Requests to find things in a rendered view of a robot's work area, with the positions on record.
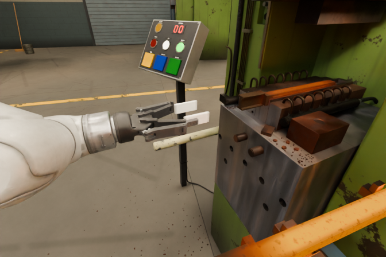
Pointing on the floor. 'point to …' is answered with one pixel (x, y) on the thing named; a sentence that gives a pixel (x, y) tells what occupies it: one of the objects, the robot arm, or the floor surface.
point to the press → (204, 5)
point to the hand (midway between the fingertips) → (193, 112)
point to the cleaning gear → (24, 44)
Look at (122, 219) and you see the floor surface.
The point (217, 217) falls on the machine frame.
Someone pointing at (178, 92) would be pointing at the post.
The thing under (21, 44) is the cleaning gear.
